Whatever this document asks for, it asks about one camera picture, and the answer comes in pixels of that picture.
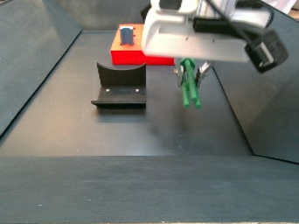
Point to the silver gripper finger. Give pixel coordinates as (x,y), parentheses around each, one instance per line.
(178,73)
(203,72)

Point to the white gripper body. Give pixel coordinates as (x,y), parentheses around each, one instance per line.
(203,29)

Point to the green three prong object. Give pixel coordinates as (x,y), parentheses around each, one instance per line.
(190,93)

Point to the red peg board block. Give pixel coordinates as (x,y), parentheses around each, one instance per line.
(130,54)

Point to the black curved fixture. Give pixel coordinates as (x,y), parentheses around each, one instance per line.
(122,87)

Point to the light blue notched peg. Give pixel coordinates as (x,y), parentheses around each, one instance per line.
(126,35)

